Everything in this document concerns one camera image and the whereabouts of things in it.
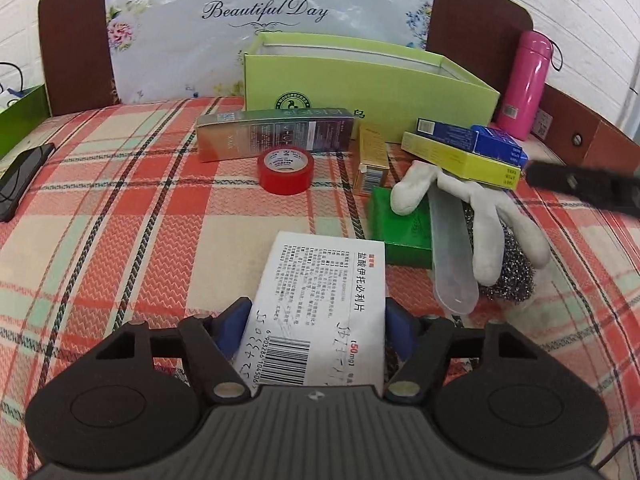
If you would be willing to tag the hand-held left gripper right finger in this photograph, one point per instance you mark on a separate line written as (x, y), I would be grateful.
(400, 327)

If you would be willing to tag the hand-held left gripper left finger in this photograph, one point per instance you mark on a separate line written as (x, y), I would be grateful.
(232, 327)

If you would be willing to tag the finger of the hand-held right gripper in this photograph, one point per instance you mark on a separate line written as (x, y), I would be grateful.
(580, 180)

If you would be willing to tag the white medicine box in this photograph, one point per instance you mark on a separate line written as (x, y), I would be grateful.
(320, 300)

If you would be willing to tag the blue square box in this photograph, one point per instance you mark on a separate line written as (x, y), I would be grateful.
(500, 147)

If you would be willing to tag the clear plastic case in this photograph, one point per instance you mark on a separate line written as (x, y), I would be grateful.
(450, 255)

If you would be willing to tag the green soap box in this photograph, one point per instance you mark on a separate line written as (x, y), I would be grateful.
(395, 230)

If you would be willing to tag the white cotton glove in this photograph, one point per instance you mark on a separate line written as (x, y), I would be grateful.
(490, 230)

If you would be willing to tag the yellow box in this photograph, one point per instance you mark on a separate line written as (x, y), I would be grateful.
(465, 165)

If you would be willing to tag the steel wool scourer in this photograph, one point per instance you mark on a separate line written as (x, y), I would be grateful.
(512, 277)

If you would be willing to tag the long dark blue box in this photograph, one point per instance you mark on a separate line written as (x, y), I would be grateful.
(445, 135)

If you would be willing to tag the small gold box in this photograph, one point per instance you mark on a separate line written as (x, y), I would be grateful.
(372, 155)

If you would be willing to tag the light green storage box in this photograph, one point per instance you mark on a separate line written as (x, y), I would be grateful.
(350, 85)

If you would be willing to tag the plaid bed sheet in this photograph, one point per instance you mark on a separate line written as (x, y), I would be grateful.
(150, 260)

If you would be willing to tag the pink thermos bottle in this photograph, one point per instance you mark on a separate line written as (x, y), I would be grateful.
(525, 85)

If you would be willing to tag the red tape roll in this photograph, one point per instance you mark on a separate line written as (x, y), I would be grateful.
(285, 180)

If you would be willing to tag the iridescent metallic long box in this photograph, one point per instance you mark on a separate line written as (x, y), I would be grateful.
(260, 132)

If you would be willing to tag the black smartphone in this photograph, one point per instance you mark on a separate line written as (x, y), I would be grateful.
(22, 175)

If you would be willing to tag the floral plastic-covered pillow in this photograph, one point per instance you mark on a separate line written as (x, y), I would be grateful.
(260, 50)

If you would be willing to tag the green paper bag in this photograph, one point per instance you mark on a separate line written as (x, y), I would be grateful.
(20, 120)

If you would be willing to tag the brown wooden headboard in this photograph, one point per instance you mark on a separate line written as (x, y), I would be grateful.
(75, 35)

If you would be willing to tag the brown wooden bed rail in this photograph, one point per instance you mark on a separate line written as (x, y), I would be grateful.
(600, 135)

